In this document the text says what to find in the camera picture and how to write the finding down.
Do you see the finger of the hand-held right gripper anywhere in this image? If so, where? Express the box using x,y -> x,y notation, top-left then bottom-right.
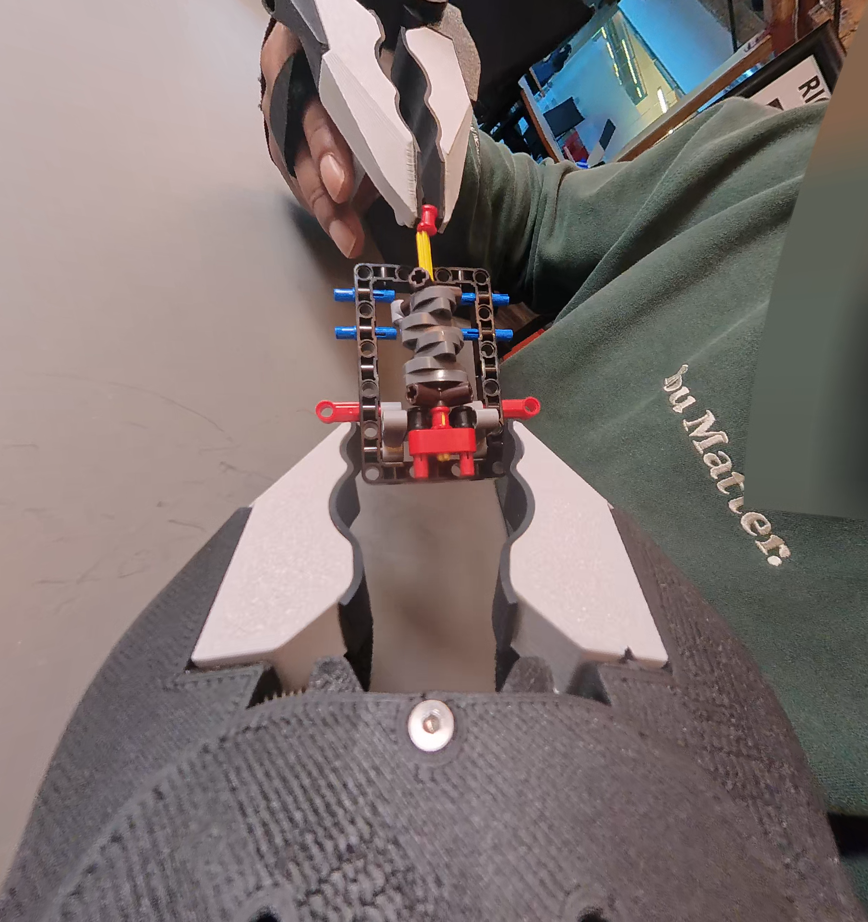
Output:
397,29 -> 474,233
309,0 -> 424,226

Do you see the person's right hand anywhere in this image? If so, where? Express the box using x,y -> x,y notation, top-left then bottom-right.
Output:
258,22 -> 393,260

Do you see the black lego frame assembly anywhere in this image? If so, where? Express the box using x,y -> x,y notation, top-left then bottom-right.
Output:
315,263 -> 543,485

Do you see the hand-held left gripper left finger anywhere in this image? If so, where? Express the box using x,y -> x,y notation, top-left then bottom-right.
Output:
189,422 -> 374,691

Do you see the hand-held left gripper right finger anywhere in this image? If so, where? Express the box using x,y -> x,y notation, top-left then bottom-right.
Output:
493,422 -> 671,694

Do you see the yellow lego axle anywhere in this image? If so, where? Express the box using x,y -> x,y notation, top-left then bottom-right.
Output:
414,204 -> 441,273

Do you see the glass window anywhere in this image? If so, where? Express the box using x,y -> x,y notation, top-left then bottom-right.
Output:
517,0 -> 777,163

